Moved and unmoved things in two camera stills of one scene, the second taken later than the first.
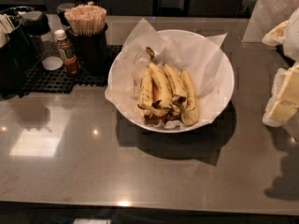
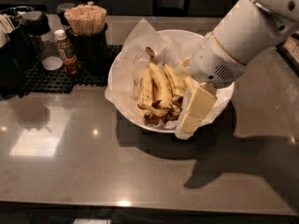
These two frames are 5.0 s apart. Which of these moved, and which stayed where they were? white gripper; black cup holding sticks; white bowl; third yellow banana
Moved: white gripper
Stayed: black cup holding sticks; third yellow banana; white bowl
